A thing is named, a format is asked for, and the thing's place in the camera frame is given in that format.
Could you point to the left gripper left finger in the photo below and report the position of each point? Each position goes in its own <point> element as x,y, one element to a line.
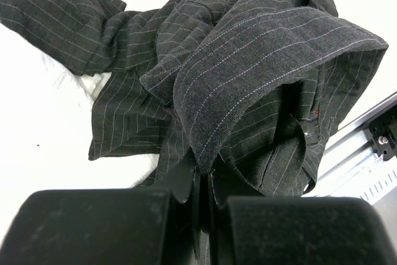
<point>158,224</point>

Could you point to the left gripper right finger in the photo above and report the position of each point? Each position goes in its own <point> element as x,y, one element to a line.
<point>249,228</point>

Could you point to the black pinstriped shirt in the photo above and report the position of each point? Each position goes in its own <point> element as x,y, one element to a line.
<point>261,84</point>

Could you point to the white shirt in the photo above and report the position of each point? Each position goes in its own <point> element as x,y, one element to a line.
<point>83,90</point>

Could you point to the aluminium mounting rail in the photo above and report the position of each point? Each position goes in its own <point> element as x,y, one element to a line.
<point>349,159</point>

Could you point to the slotted cable duct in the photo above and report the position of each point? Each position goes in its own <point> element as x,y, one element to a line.
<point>378,185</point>

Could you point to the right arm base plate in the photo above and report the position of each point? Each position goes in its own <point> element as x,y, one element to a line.
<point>381,133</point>

